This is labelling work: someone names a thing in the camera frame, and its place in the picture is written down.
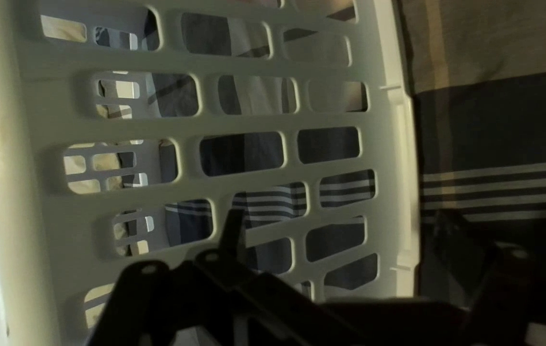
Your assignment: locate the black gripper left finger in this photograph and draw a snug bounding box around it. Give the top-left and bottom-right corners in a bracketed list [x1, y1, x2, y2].
[86, 206, 376, 346]

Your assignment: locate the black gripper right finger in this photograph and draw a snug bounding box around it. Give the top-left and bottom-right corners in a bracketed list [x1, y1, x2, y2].
[424, 210, 546, 346]

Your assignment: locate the white plastic laundry basket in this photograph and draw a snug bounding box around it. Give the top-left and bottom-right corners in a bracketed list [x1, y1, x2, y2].
[0, 0, 422, 346]

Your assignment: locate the plaid bed blanket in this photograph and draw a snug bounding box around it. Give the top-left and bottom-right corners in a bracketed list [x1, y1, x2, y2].
[149, 0, 546, 305]

